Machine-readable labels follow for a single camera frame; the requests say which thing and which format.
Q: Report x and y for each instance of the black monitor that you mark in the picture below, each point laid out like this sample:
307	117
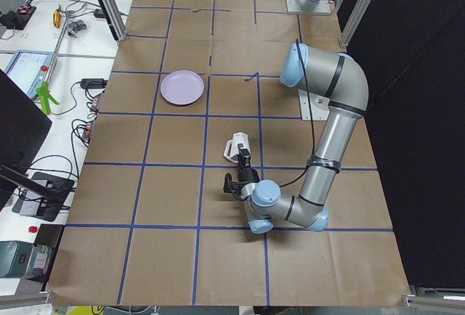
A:
24	128

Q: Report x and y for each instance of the white faceted cup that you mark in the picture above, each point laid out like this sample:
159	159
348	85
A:
239	141

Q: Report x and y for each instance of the black power adapter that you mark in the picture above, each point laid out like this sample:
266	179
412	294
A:
93	83

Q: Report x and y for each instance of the lilac round plate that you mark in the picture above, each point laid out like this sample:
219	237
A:
182	87

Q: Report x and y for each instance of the blue teach pendant tablet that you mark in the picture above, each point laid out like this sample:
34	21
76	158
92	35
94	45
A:
27	69

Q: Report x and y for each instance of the aluminium frame post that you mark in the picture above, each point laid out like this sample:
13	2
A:
113	19

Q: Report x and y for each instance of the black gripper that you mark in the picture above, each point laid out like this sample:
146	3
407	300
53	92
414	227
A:
248	176

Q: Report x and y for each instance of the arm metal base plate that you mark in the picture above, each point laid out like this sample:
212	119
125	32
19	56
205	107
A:
313	104
307	7

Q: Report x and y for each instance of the green metal box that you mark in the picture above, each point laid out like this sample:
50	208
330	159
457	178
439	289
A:
15	257

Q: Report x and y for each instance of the long reacher grabber tool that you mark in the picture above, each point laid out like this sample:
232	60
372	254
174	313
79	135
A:
43	91

